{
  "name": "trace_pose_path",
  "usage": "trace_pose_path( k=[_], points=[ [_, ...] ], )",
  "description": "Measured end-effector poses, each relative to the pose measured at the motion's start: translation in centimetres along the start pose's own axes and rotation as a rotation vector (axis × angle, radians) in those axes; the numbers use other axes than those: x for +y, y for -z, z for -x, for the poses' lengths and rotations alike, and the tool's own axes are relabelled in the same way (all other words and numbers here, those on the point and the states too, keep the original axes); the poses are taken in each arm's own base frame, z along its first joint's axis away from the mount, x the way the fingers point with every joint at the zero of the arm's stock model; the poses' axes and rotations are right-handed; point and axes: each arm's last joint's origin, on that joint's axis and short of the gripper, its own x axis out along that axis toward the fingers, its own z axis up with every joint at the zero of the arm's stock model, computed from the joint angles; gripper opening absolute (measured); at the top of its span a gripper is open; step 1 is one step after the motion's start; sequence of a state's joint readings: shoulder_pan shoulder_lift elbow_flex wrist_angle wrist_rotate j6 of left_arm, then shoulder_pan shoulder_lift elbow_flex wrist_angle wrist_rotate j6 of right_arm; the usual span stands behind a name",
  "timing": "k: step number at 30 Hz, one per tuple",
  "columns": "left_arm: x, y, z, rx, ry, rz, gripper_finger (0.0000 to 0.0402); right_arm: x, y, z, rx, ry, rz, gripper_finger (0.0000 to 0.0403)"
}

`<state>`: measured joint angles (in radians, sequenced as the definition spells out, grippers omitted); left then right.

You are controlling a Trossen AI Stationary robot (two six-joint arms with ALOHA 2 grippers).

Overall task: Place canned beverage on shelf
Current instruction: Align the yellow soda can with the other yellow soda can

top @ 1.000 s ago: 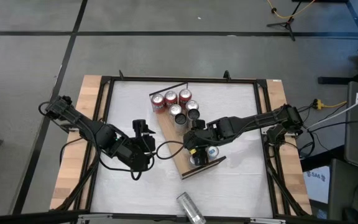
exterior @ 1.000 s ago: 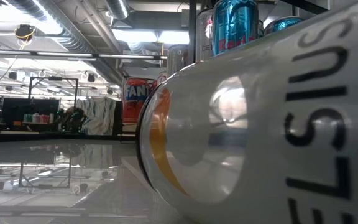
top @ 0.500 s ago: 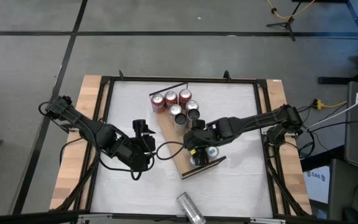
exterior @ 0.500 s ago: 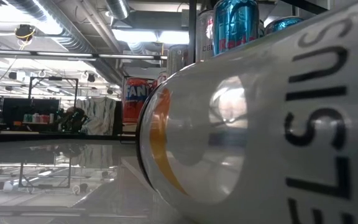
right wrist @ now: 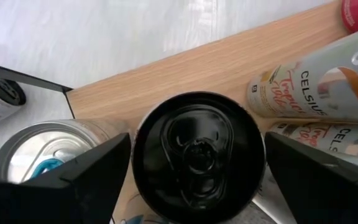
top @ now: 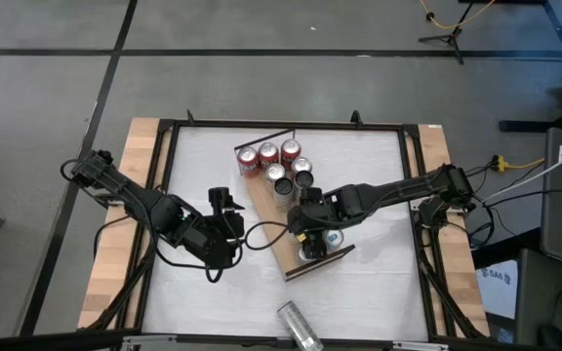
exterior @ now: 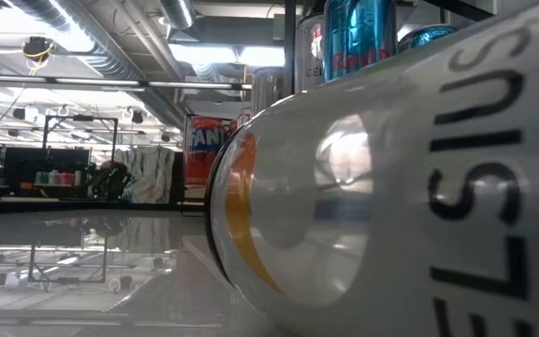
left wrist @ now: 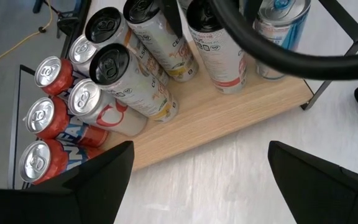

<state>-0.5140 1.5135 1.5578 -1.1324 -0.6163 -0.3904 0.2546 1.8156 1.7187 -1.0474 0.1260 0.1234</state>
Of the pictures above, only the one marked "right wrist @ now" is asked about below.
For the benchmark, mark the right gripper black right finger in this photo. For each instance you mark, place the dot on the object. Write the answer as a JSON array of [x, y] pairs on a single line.
[[331, 199]]

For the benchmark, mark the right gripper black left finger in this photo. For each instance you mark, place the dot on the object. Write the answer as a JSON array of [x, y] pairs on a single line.
[[57, 205]]

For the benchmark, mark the blue silver Red Bull can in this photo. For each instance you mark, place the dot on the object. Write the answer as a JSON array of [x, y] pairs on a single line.
[[42, 146]]

